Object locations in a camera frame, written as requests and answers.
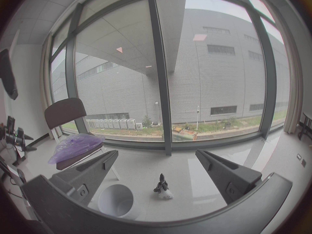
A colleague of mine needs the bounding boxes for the brown chair white legs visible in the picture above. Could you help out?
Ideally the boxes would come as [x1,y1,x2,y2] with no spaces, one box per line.
[44,97,121,181]

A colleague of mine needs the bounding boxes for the black small table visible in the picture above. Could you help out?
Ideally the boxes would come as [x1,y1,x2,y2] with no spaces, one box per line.
[297,111,312,141]

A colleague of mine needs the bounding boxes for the black plastic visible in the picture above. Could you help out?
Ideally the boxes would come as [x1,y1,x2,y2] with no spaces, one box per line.
[153,173,169,193]

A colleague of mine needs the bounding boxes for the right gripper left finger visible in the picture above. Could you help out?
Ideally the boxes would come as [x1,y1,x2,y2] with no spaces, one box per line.
[51,150,120,207]

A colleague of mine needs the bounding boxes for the white trash bin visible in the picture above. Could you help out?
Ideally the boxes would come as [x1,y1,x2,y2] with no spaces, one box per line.
[98,184,134,217]

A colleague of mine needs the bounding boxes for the purple plastic bag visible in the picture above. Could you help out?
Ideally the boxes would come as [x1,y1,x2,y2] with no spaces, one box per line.
[47,134,106,165]

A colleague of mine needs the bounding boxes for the clear printed wrapper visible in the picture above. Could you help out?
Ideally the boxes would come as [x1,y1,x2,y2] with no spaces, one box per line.
[157,190,174,200]

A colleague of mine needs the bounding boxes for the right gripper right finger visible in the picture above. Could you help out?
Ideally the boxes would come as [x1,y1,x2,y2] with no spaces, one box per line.
[195,148,263,206]

